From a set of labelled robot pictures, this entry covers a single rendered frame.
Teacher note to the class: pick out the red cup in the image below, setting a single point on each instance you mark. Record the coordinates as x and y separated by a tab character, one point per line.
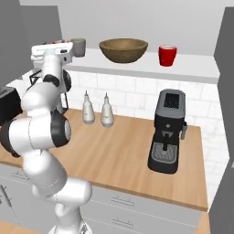
167	56

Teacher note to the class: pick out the grey drawer front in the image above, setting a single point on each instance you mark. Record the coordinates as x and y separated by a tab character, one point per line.
100	224
152	208
12	174

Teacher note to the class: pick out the white spray bottle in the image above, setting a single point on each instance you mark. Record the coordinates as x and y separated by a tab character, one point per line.
107	113
88	111

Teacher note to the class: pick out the grey base cabinet door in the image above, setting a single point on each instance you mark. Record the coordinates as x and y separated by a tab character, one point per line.
21	207

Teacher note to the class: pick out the white open wall cabinet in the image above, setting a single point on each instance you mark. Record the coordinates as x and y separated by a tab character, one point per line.
146	65

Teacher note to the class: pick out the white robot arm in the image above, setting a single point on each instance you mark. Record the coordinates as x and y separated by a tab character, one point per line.
45	131

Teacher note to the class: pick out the black toaster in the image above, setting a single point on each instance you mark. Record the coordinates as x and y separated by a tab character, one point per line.
9	105

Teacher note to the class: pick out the brown wooden bowl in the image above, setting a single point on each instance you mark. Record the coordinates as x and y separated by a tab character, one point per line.
123	51

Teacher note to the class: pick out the grey-green cup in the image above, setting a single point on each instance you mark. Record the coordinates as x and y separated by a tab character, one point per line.
79	47

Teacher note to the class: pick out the grey tall cabinet panel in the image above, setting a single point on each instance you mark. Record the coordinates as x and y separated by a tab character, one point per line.
224	201

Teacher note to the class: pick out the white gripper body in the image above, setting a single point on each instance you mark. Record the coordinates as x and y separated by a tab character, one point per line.
51	50

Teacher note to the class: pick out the small red object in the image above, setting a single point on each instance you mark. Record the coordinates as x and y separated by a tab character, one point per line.
56	41

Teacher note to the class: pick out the black coffee machine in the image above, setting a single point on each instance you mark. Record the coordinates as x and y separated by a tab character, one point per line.
167	128

